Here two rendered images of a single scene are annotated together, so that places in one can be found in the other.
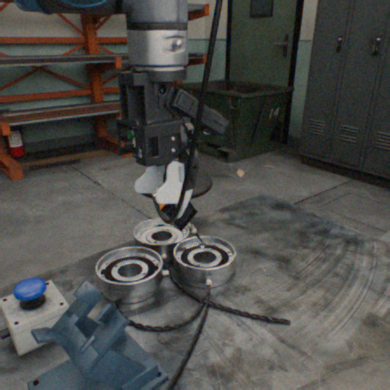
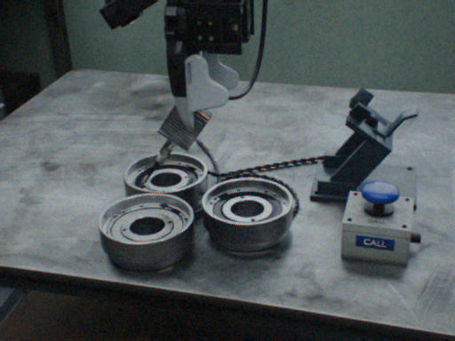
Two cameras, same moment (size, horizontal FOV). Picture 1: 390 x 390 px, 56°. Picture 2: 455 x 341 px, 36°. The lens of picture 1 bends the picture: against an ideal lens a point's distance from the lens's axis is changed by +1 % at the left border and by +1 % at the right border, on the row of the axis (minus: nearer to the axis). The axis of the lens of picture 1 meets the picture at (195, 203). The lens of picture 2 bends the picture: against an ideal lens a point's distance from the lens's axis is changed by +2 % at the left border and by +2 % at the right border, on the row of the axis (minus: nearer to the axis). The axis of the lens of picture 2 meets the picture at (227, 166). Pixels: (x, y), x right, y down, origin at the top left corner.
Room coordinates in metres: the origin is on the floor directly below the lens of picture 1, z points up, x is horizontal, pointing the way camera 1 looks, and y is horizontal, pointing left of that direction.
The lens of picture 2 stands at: (0.90, 0.66, 1.25)
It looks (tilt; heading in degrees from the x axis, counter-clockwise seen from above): 28 degrees down; 235
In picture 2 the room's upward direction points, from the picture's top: 2 degrees counter-clockwise
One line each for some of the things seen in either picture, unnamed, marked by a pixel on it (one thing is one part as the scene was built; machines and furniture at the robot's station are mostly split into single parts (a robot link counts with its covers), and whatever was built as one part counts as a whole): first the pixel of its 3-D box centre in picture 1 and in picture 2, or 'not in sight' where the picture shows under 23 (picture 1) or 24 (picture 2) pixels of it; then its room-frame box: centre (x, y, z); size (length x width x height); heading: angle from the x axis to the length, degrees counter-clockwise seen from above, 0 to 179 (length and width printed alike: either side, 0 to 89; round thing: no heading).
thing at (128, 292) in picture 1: (130, 274); (247, 214); (0.49, 0.10, 0.82); 0.10 x 0.10 x 0.04
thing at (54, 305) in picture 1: (31, 315); (382, 226); (0.39, 0.22, 0.82); 0.08 x 0.07 x 0.05; 128
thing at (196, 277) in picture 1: (205, 261); (166, 185); (0.53, -0.02, 0.82); 0.10 x 0.10 x 0.04
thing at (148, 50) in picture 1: (159, 50); not in sight; (0.50, 0.04, 1.15); 0.08 x 0.08 x 0.05
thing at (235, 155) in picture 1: (231, 118); not in sight; (3.98, -0.39, 0.35); 1.04 x 0.74 x 0.70; 38
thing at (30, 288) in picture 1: (32, 299); (379, 205); (0.39, 0.22, 0.85); 0.04 x 0.04 x 0.05
